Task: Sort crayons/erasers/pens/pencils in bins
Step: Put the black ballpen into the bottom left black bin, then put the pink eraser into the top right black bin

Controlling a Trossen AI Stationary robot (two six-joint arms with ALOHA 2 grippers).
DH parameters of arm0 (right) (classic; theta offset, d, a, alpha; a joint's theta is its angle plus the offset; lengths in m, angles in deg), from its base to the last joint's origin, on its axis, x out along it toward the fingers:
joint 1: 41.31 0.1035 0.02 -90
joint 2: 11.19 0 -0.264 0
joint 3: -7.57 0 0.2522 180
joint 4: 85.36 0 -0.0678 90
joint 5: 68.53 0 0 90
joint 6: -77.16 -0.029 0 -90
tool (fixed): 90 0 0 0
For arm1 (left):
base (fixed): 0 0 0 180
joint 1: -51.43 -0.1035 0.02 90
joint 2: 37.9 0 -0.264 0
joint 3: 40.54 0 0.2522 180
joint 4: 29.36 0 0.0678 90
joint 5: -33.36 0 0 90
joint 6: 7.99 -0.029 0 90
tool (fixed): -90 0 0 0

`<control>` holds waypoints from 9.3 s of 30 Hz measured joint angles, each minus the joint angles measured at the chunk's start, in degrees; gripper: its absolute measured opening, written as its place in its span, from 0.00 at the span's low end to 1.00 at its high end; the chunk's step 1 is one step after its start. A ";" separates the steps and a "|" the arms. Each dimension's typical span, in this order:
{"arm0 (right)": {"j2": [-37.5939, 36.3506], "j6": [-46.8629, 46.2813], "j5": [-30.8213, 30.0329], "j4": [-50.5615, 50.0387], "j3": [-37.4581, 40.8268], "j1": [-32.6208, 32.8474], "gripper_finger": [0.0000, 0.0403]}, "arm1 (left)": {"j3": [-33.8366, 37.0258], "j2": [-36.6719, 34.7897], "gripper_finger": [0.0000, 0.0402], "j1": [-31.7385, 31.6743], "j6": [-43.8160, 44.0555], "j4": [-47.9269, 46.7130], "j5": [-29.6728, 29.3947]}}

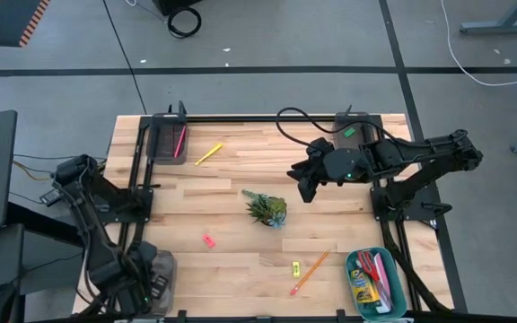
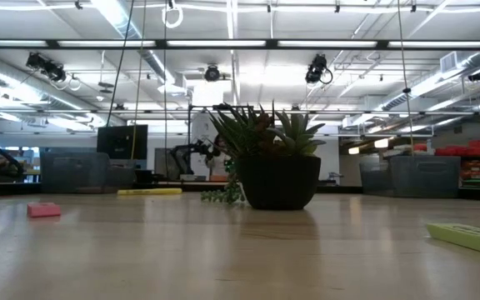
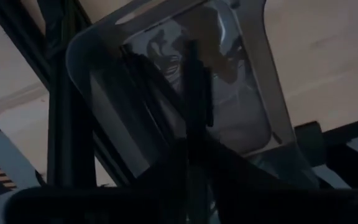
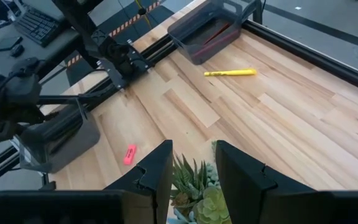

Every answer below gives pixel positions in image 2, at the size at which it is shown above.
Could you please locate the thin dark hanging cable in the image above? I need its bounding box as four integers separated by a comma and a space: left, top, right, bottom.
162, 0, 169, 181

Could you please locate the black overhead device pair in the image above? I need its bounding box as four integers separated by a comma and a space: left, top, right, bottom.
24, 51, 68, 83

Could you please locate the black overhead frame bar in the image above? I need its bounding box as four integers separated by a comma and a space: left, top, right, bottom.
0, 38, 480, 52

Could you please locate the white cable ring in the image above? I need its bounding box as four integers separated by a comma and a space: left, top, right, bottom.
161, 0, 184, 30

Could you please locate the black overhead camera with cable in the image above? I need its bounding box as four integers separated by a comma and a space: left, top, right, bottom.
304, 52, 334, 86

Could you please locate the potted succulent plant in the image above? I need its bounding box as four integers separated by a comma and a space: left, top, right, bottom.
200, 99, 328, 211

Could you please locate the yellow eraser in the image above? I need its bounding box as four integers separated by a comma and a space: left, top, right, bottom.
425, 222, 480, 260

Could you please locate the dark clear plastic bin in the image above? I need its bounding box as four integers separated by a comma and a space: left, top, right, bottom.
358, 155, 462, 199
39, 151, 137, 195

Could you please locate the shelf with red bins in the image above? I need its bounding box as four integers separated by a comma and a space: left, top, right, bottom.
413, 139, 480, 191

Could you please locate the small pink eraser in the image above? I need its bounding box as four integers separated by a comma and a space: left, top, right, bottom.
26, 202, 63, 218

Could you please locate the hanging black cable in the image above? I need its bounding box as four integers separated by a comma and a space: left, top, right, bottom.
105, 0, 136, 128

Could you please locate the black monitor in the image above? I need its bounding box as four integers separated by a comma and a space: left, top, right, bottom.
97, 124, 149, 161

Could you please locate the yellow highlighter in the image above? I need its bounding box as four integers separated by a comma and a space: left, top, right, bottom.
117, 187, 183, 197

